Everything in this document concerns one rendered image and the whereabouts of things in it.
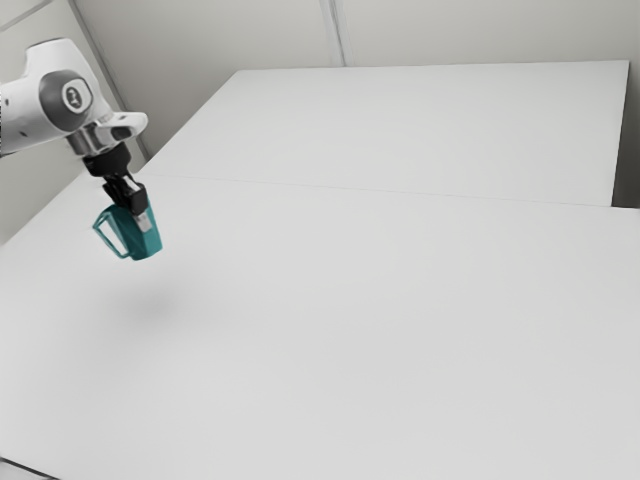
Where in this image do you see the teal faceted mug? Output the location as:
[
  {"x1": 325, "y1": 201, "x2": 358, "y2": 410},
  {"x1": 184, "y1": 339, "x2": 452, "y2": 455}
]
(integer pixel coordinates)
[{"x1": 93, "y1": 197, "x2": 164, "y2": 262}]

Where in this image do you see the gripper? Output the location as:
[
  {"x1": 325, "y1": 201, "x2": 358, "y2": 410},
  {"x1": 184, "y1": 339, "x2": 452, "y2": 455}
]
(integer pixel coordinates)
[{"x1": 81, "y1": 144, "x2": 153, "y2": 233}]

